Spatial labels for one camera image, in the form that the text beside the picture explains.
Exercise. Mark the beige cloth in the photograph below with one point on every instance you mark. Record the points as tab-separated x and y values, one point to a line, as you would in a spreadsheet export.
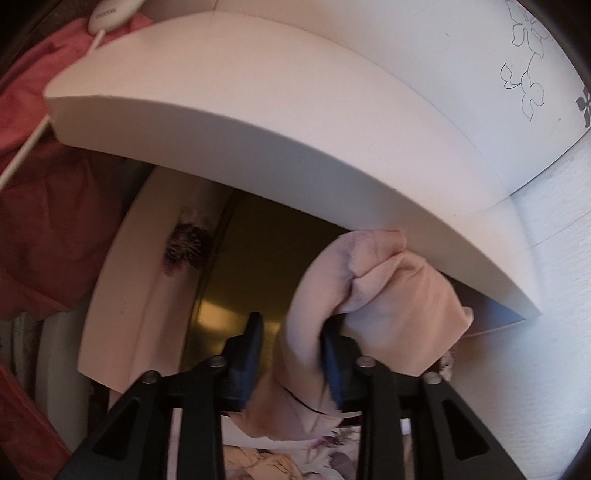
268	466

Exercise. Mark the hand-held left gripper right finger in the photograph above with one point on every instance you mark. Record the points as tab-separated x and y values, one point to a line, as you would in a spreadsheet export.
333	374

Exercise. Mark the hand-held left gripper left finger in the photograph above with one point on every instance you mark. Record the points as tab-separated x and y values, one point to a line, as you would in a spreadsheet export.
251	364

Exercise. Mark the floral printed sheet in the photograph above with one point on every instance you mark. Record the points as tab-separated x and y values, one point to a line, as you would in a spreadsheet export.
337	461

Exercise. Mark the red blanket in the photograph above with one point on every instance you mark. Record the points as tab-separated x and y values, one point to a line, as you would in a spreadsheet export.
46	221

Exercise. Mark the white panel with flower outlines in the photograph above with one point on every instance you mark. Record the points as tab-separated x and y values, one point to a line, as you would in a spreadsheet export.
415	46

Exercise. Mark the white nightstand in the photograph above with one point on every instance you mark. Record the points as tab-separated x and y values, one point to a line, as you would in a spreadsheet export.
277	115

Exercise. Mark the pale pink cloth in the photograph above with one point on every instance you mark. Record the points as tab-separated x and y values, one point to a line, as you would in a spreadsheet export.
406	295

